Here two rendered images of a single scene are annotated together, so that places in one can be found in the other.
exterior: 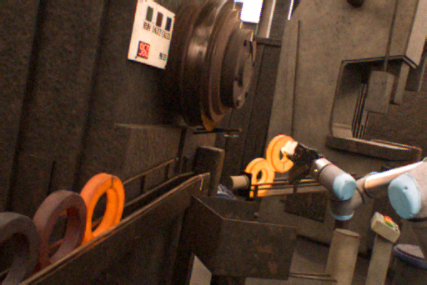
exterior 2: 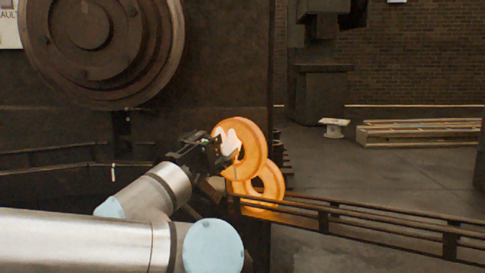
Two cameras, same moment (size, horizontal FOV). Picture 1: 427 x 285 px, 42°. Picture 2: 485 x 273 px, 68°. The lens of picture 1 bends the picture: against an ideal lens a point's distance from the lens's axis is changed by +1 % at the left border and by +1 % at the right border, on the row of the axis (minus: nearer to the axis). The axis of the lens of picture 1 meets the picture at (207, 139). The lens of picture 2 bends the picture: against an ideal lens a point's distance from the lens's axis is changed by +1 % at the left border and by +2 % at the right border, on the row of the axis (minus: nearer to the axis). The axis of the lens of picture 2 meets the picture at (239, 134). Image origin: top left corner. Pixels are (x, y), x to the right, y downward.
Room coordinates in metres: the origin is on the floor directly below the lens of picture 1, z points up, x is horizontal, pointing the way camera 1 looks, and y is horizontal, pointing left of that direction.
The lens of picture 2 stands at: (2.13, -1.10, 1.05)
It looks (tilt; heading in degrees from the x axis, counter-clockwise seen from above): 13 degrees down; 76
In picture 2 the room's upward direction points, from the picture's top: straight up
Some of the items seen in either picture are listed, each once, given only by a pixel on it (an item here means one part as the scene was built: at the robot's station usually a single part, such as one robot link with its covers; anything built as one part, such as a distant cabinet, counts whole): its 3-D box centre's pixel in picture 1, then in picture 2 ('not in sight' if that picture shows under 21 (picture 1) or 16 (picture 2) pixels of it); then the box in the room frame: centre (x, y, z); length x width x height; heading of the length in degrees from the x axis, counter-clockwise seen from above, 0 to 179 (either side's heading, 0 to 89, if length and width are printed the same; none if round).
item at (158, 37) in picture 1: (153, 35); (11, 19); (1.72, 0.22, 1.15); 0.26 x 0.02 x 0.18; 165
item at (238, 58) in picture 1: (239, 69); (91, 27); (2.00, -0.07, 1.11); 0.28 x 0.06 x 0.28; 165
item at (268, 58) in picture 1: (259, 118); not in sight; (6.31, -0.53, 0.88); 1.71 x 0.92 x 1.76; 165
